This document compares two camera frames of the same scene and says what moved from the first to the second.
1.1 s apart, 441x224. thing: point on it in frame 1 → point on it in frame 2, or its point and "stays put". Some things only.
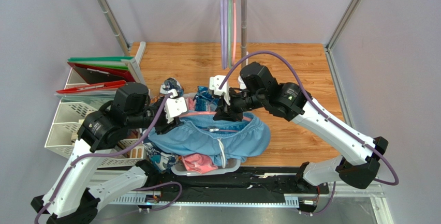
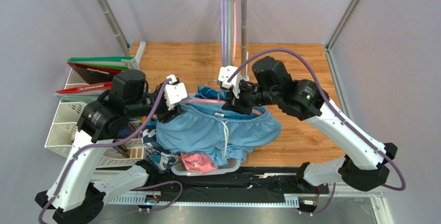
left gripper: [166, 126] → [167, 115]
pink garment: [200, 162] stays put
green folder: [115, 62] stays put
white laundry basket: [180, 170] stays put
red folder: [91, 74] stays put
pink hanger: [245, 118] → [218, 101]
